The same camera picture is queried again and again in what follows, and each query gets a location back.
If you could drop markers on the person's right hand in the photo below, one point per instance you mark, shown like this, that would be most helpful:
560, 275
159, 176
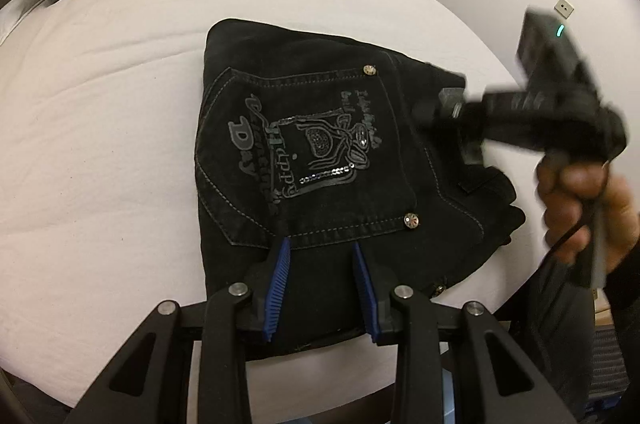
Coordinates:
566, 192

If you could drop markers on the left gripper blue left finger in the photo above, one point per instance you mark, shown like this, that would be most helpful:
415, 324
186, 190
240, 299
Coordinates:
278, 280

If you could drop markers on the black denim pants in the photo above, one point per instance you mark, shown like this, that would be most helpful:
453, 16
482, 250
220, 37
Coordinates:
307, 137

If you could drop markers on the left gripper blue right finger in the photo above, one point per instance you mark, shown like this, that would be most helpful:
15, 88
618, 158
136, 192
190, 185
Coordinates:
370, 302

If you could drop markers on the round white bed mattress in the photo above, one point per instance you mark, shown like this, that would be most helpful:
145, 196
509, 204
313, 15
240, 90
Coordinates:
99, 102

